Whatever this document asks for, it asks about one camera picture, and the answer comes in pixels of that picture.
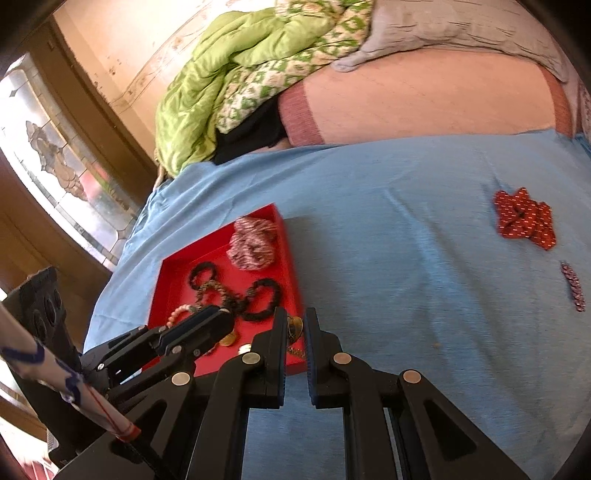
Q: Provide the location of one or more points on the white striped rod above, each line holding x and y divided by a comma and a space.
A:
55, 369

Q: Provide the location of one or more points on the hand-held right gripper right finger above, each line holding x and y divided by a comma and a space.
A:
308, 334

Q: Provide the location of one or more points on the stained glass window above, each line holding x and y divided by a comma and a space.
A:
60, 161

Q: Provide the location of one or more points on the pink quilted bedsheet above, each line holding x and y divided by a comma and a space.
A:
415, 101

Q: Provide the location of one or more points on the blue blanket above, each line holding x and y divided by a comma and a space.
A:
392, 230

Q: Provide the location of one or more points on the red beaded hair clip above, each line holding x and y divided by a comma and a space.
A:
572, 286

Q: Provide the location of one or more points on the plaid scrunchie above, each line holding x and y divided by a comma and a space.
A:
244, 251

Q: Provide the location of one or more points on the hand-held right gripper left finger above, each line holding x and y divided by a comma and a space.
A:
280, 334

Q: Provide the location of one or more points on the red polka dot scrunchie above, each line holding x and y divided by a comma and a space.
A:
521, 217

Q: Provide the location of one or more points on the gold leaf earring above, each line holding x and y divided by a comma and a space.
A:
226, 339

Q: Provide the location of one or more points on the wooden window frame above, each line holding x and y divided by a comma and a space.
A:
115, 115

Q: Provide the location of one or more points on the red tray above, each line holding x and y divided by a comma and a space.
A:
184, 277

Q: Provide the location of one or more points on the green quilt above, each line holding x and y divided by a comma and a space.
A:
194, 92

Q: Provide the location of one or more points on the black cloth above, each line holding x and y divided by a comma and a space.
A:
249, 134

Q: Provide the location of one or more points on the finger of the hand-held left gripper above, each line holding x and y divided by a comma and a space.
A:
198, 323
217, 341

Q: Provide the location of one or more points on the grey pillow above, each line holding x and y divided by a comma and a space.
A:
438, 23

